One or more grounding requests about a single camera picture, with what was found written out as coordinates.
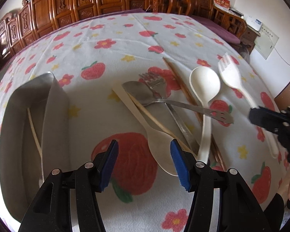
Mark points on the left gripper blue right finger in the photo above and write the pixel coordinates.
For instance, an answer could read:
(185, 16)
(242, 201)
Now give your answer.
(183, 162)

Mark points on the wooden side table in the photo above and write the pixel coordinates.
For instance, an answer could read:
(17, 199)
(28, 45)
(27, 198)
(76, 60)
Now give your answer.
(248, 38)

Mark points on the metal smiley spoon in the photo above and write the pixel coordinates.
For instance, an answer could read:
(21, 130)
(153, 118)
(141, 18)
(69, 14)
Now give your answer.
(145, 96)

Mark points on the large white plastic spoon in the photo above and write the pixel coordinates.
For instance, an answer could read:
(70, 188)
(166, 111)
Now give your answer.
(205, 84)

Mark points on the white box on side table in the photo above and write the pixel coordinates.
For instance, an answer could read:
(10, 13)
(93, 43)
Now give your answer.
(254, 23)

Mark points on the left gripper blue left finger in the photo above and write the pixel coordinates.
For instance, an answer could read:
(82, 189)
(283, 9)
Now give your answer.
(105, 163)

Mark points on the metal fork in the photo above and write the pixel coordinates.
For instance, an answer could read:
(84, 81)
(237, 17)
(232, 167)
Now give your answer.
(157, 84)

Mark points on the small white plastic spoon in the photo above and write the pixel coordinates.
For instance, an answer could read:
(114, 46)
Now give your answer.
(158, 142)

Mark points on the white plastic fork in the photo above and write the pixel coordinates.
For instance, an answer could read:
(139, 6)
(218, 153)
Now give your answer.
(232, 78)

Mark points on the long carved wooden sofa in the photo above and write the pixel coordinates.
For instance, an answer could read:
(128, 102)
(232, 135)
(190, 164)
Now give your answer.
(38, 18)

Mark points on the metal rectangular tray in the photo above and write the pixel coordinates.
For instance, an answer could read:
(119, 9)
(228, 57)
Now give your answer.
(20, 168)

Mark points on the light bamboo chopstick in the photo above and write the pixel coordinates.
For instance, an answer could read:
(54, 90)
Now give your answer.
(160, 125)
(37, 143)

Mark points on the carved wooden armchair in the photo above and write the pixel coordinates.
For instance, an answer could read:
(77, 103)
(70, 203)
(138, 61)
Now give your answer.
(206, 9)

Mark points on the dark wooden chopstick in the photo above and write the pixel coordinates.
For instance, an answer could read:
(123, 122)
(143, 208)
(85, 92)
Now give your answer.
(181, 88)
(183, 91)

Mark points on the purple armchair cushion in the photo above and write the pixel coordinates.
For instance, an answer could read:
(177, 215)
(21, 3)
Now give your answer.
(220, 31)

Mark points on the red greeting card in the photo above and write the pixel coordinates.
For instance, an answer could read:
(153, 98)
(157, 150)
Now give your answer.
(222, 4)

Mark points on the strawberry flower tablecloth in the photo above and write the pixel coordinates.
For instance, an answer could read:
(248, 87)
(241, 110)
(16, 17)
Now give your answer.
(87, 58)

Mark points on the white wall poster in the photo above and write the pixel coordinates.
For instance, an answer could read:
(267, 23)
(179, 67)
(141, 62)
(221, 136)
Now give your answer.
(266, 42)

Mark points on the grey plastic bag on floor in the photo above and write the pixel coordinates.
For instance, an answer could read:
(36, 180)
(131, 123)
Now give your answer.
(244, 53)

